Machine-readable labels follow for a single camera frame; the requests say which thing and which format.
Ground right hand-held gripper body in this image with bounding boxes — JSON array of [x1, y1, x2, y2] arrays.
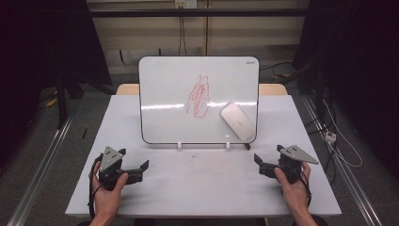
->
[[259, 144, 320, 186]]

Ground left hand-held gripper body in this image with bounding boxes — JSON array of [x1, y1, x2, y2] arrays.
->
[[98, 146, 145, 191]]

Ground white whiteboard eraser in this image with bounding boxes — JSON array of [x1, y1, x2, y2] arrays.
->
[[220, 102, 256, 141]]

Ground white desktop whiteboard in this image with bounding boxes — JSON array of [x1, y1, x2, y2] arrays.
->
[[137, 56, 261, 145]]

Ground person's right hand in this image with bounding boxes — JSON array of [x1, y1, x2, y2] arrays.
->
[[274, 161, 312, 218]]

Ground person's left hand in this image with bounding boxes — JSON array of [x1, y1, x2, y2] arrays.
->
[[90, 161, 130, 220]]

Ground white power strip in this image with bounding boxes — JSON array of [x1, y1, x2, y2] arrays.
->
[[324, 131, 338, 144]]

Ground wooden table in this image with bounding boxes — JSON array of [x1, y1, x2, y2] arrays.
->
[[115, 83, 289, 96]]

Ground black metal stand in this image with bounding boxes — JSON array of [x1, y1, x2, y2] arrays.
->
[[55, 70, 115, 130]]

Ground person's dark clothing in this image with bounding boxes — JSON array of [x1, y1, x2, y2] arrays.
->
[[76, 215, 329, 226]]

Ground black curtain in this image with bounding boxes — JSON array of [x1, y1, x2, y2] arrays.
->
[[0, 0, 113, 173], [292, 0, 399, 180]]

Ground black horizontal metal bar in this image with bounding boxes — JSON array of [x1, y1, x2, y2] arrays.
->
[[88, 8, 311, 18]]

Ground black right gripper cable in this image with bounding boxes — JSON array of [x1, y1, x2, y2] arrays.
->
[[295, 171, 312, 208]]

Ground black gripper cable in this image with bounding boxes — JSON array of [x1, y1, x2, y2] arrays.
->
[[295, 171, 312, 208], [88, 153, 104, 219]]

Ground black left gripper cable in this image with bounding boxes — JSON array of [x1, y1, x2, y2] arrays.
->
[[88, 153, 104, 219]]

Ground white floor cable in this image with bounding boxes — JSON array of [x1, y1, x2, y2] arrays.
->
[[322, 99, 364, 169]]

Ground aluminium floor rail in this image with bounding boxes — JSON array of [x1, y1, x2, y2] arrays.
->
[[6, 115, 75, 226], [301, 94, 384, 226]]

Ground black floor cable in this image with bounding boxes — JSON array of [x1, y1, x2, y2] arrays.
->
[[259, 61, 294, 73]]

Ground black hanging cables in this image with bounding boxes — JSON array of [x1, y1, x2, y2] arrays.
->
[[178, 15, 187, 57]]

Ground white wall outlet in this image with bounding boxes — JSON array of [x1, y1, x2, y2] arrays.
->
[[174, 0, 199, 9]]

